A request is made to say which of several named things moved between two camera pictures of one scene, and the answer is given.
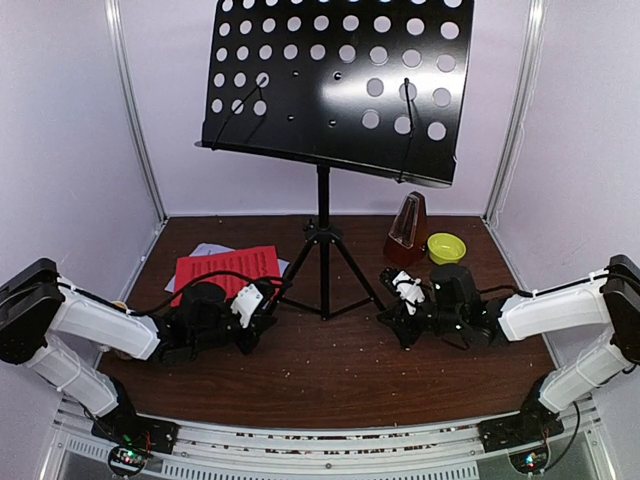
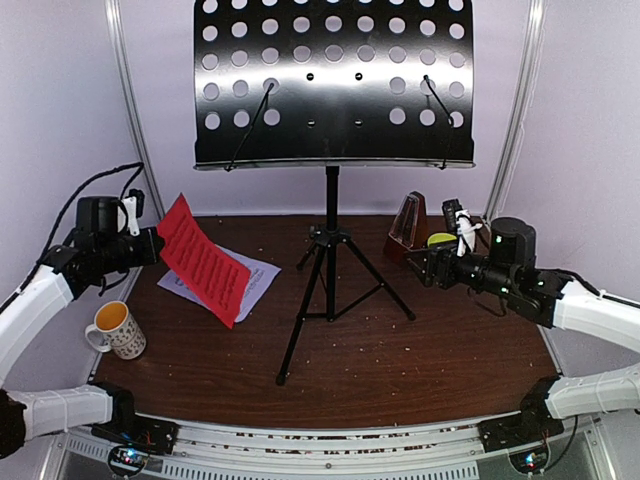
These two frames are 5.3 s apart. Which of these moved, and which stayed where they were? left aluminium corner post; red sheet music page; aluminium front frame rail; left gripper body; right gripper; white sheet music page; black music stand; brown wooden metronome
Moved: white sheet music page; black music stand; left gripper body; red sheet music page; right gripper
Stayed: aluminium front frame rail; brown wooden metronome; left aluminium corner post
